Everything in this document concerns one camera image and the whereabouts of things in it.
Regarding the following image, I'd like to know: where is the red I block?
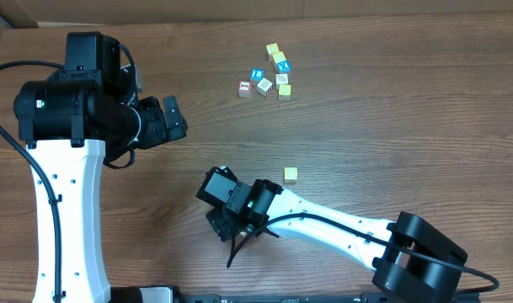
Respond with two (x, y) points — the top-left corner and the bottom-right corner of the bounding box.
(238, 81), (252, 98)

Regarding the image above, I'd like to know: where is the yellow block lower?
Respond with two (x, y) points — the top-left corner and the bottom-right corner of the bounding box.
(278, 83), (291, 101)

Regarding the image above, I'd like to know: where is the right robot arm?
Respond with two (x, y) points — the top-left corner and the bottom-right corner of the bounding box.
(196, 167), (468, 302)

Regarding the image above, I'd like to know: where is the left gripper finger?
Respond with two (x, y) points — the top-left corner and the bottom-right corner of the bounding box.
(168, 124), (188, 142)
(163, 95), (188, 130)

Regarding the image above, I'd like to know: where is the white block red side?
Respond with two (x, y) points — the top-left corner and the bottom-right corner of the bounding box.
(257, 77), (273, 97)

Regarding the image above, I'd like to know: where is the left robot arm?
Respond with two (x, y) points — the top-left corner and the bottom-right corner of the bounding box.
(13, 32), (188, 302)

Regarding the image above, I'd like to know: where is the blue X block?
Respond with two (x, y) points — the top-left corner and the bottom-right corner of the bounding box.
(275, 61), (291, 73)

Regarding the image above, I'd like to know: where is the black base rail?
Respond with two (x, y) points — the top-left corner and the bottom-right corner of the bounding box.
(110, 284), (480, 303)

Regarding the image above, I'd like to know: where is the yellow block far top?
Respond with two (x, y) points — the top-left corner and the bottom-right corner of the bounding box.
(265, 43), (280, 61)

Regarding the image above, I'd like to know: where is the yellow block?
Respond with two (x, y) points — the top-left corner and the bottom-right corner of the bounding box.
(271, 51), (286, 67)
(265, 43), (280, 61)
(278, 83), (291, 101)

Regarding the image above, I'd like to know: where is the blue L block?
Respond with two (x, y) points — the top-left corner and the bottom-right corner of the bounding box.
(249, 68), (265, 84)

